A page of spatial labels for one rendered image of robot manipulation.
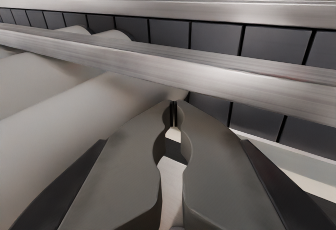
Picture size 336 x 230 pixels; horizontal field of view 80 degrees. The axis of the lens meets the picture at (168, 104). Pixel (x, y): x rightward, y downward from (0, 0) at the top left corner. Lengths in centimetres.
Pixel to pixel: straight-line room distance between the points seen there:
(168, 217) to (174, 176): 10
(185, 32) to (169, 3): 2
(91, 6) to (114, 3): 3
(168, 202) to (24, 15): 31
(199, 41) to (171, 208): 24
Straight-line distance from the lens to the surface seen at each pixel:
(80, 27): 23
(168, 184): 28
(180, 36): 17
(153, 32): 18
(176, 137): 16
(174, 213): 33
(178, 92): 15
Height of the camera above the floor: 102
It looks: 46 degrees down
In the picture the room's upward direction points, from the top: 131 degrees counter-clockwise
